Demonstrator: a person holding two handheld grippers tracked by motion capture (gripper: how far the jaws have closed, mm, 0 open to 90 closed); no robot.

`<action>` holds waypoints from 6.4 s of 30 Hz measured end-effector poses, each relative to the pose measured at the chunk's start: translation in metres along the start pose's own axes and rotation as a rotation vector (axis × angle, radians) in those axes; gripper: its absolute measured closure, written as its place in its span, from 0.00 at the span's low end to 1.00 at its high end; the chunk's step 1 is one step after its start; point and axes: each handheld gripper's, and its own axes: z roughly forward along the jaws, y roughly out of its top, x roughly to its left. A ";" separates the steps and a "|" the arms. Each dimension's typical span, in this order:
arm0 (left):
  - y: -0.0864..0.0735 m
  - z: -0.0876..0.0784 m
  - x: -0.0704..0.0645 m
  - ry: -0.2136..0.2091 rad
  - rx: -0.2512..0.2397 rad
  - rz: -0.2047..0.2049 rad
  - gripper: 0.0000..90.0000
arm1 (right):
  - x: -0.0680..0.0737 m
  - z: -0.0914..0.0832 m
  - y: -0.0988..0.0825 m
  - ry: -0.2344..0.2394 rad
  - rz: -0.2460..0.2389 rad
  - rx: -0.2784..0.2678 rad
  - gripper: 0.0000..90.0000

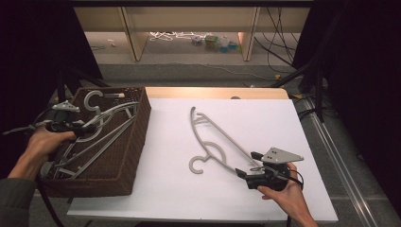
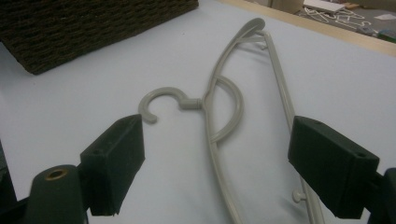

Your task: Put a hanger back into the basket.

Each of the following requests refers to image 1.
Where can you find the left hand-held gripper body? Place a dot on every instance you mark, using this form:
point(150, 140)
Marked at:
point(65, 107)

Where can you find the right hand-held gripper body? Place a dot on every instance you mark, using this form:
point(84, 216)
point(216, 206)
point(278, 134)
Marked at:
point(277, 156)

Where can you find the grey plastic clothes hanger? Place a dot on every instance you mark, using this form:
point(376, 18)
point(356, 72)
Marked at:
point(104, 138)
point(101, 153)
point(92, 94)
point(217, 130)

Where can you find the brown woven basket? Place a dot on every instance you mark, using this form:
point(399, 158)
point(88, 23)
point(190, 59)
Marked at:
point(126, 170)

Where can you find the person's right hand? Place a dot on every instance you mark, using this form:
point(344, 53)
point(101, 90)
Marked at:
point(291, 192)

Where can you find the person's left hand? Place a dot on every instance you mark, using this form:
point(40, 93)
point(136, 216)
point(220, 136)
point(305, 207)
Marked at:
point(44, 142)

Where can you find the short tan rod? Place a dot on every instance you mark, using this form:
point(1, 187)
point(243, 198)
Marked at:
point(115, 95)

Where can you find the black curtain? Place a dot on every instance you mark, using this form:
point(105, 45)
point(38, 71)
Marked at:
point(362, 78)
point(41, 41)

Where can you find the black tripod stand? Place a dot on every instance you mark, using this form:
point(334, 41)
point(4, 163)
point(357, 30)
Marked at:
point(310, 72)

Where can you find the colourful toys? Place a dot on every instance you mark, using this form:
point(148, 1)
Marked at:
point(219, 43)

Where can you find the metal floor rail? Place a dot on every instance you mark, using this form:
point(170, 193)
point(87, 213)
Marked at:
point(342, 154)

